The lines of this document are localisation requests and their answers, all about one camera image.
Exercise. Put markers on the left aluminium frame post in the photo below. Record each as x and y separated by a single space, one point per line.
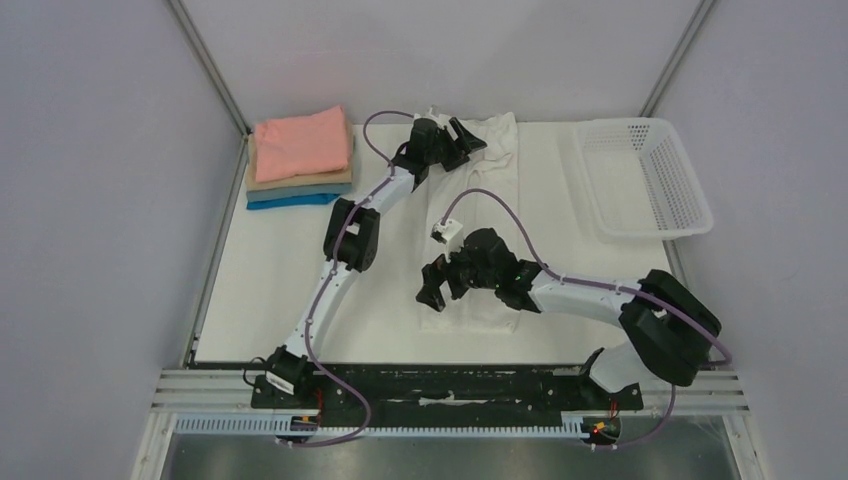
207 63

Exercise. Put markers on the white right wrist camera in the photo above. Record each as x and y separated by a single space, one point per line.
447 232

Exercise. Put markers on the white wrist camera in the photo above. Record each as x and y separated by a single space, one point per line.
435 114
447 232

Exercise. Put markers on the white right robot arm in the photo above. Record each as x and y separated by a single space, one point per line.
669 332

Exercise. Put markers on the white perforated plastic basket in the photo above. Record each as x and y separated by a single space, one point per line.
639 180

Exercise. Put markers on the aluminium frame post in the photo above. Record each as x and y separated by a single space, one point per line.
207 63
687 39

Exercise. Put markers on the folded pink t shirt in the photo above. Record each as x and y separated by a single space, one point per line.
318 143

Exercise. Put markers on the white t shirt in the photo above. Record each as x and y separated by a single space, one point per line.
495 169

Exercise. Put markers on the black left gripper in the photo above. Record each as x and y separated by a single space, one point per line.
465 145

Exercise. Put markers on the folded beige t shirt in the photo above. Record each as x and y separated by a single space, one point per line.
344 176

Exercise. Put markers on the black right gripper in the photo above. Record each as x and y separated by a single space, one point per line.
448 273

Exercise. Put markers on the folded grey-blue t shirt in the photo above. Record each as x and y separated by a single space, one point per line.
279 193

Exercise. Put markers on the right aluminium frame post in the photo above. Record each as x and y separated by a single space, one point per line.
687 39

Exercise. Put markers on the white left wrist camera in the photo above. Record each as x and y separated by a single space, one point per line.
435 114

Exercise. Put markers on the white slotted cable duct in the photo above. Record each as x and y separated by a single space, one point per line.
289 426

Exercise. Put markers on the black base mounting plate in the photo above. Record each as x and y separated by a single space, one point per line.
453 396

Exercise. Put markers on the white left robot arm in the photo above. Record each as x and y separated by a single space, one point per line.
352 238

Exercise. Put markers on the folded bright blue t shirt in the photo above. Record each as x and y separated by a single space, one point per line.
294 201

